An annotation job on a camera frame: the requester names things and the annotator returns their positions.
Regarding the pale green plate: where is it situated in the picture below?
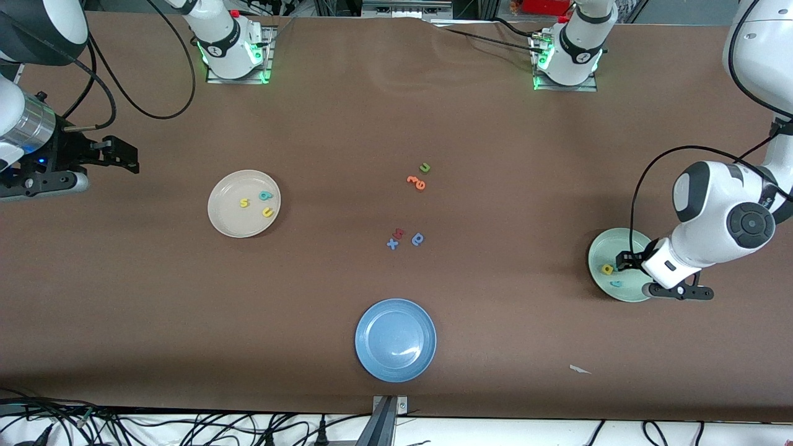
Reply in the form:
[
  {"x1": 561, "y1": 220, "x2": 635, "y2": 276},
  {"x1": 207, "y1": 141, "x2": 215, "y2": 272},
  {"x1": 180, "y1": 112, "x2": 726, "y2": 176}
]
[{"x1": 588, "y1": 227, "x2": 659, "y2": 303}]

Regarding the brown paper table cover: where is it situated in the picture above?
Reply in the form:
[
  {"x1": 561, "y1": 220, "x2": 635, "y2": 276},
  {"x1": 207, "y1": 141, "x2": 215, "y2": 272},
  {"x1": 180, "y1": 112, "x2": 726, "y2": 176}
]
[{"x1": 0, "y1": 11, "x2": 793, "y2": 423}]

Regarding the beige brown plate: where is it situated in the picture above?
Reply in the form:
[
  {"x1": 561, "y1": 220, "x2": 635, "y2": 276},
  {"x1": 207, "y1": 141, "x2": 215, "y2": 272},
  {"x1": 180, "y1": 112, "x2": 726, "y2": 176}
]
[{"x1": 207, "y1": 170, "x2": 282, "y2": 238}]

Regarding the blue plate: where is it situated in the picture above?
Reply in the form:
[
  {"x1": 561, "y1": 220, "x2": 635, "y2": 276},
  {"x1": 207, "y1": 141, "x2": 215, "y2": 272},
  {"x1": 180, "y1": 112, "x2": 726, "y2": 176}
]
[{"x1": 354, "y1": 299, "x2": 437, "y2": 383}]

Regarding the red box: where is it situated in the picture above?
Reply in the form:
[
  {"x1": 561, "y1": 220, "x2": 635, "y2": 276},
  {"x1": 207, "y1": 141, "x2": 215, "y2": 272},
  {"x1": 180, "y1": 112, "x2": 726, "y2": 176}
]
[{"x1": 522, "y1": 0, "x2": 572, "y2": 16}]

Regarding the grey metal device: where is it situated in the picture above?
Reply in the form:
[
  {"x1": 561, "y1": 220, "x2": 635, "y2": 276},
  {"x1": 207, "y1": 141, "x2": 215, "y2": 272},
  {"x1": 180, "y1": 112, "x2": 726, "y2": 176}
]
[{"x1": 361, "y1": 0, "x2": 454, "y2": 19}]

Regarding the long black right arm cable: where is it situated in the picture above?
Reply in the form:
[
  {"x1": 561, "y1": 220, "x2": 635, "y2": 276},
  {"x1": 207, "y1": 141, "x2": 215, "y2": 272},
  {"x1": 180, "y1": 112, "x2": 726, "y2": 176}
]
[{"x1": 84, "y1": 0, "x2": 197, "y2": 120}]

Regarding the long black arm cable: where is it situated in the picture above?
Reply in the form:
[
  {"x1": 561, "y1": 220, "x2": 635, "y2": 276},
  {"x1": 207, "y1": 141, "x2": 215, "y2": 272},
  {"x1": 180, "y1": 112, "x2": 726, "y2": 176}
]
[
  {"x1": 729, "y1": 0, "x2": 793, "y2": 120},
  {"x1": 84, "y1": 0, "x2": 197, "y2": 120}
]

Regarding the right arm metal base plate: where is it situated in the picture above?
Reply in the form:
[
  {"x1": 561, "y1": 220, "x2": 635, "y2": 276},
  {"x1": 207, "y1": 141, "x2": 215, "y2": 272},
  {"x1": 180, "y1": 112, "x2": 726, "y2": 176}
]
[{"x1": 206, "y1": 26, "x2": 276, "y2": 84}]

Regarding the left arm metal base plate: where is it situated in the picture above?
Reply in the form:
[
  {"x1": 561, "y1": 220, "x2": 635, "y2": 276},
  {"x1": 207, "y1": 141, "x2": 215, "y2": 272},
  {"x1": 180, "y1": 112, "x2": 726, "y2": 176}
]
[{"x1": 533, "y1": 34, "x2": 598, "y2": 92}]

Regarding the long black left arm cable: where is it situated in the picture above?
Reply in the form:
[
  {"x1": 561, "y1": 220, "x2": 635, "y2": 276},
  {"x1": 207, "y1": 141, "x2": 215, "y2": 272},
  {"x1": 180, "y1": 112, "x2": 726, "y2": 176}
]
[{"x1": 729, "y1": 0, "x2": 793, "y2": 120}]

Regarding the black base power cable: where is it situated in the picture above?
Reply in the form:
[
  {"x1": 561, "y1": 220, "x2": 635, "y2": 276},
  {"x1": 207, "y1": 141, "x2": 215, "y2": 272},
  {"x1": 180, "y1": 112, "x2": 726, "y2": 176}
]
[
  {"x1": 488, "y1": 17, "x2": 543, "y2": 40},
  {"x1": 441, "y1": 27, "x2": 541, "y2": 50}
]

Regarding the black cable tangle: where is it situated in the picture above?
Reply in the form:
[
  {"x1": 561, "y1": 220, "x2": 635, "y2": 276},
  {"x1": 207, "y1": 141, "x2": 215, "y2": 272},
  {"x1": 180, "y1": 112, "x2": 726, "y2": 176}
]
[{"x1": 0, "y1": 387, "x2": 372, "y2": 446}]

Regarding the aluminium table edge bracket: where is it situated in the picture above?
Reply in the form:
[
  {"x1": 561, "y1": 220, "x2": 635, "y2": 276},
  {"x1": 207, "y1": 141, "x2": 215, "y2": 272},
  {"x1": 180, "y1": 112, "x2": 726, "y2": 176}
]
[{"x1": 372, "y1": 395, "x2": 410, "y2": 446}]

